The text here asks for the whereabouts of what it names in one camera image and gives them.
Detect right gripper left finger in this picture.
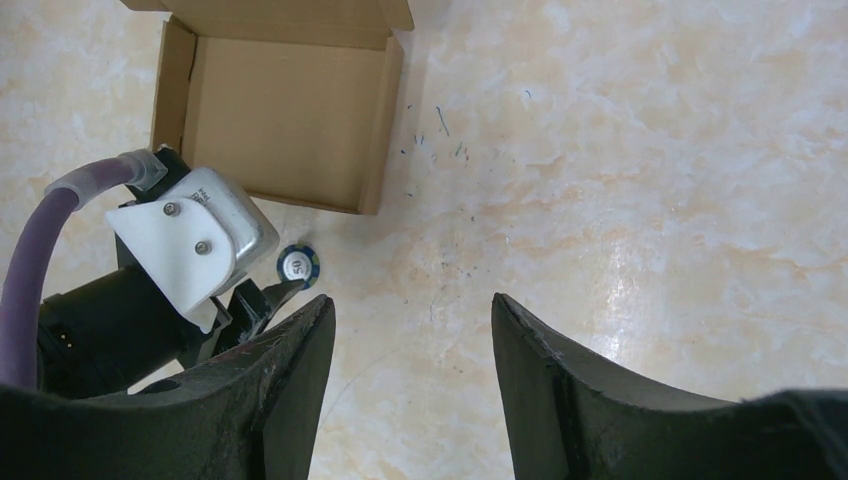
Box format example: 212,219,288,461
1,295,336,479

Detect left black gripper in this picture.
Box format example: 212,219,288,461
36,146,307,401

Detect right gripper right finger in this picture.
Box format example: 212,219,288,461
491,293,847,479

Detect small round black ring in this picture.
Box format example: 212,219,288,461
276,243,322,291

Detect brown cardboard box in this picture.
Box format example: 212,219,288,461
128,0,414,215

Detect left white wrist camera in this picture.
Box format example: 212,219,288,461
105,168,279,334

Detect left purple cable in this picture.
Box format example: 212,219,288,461
0,148,170,392

